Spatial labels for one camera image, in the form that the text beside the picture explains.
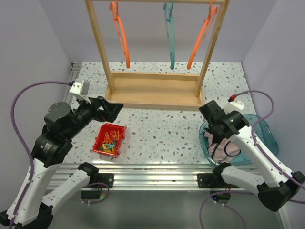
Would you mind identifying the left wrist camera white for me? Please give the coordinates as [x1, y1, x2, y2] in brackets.
[68, 79, 91, 104]

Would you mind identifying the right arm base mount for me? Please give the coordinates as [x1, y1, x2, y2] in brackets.
[197, 163, 238, 188]

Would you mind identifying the pink underwear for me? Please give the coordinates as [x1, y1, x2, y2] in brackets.
[204, 132, 241, 163]

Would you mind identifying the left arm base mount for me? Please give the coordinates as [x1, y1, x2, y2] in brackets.
[78, 162, 114, 188]

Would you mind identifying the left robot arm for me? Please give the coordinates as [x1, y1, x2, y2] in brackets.
[0, 96, 123, 229]

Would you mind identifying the teal hanger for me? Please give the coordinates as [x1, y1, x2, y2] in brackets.
[163, 0, 175, 70]

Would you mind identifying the wooden clothes rack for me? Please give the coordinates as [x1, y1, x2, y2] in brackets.
[85, 0, 229, 110]

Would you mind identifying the red bin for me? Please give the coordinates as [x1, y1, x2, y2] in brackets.
[93, 123, 127, 158]

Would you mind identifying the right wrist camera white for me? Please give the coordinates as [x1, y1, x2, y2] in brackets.
[224, 94, 245, 114]

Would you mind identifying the teal clip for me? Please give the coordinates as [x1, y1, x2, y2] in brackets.
[102, 144, 116, 150]

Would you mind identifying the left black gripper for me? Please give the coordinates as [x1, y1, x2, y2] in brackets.
[65, 93, 123, 139]

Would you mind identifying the blue transparent tray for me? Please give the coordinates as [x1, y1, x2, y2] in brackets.
[199, 121, 279, 166]

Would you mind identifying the orange hanger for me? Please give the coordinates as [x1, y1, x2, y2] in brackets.
[187, 0, 218, 70]
[109, 0, 130, 69]

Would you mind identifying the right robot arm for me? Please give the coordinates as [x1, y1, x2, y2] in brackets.
[199, 100, 305, 212]

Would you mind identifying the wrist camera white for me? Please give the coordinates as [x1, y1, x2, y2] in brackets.
[224, 94, 245, 114]
[68, 79, 91, 104]

